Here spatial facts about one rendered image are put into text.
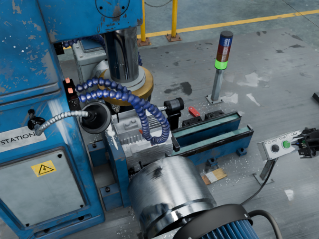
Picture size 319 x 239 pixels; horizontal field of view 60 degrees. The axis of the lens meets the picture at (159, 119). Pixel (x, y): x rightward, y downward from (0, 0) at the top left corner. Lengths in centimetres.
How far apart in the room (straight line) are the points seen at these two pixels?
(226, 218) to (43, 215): 64
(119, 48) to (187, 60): 118
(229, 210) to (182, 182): 28
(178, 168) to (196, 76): 100
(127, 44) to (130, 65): 7
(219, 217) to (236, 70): 141
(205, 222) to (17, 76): 47
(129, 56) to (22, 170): 42
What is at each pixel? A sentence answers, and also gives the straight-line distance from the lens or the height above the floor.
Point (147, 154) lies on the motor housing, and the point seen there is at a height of 103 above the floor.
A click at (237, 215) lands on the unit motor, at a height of 136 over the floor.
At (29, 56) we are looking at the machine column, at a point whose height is 159.
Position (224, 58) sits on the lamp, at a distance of 144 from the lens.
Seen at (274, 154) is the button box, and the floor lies 105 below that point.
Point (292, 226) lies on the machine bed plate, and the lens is 129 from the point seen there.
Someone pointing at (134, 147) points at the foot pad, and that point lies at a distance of 103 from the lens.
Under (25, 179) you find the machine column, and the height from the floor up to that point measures 123.
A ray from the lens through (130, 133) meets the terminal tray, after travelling 100.
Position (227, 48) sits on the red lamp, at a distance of 142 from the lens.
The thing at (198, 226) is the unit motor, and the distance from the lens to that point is 58.
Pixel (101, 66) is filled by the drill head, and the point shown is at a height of 115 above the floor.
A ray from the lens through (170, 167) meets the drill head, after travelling 87.
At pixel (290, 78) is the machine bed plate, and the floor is 80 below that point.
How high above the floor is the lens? 189
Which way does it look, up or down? 47 degrees down
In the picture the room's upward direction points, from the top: straight up
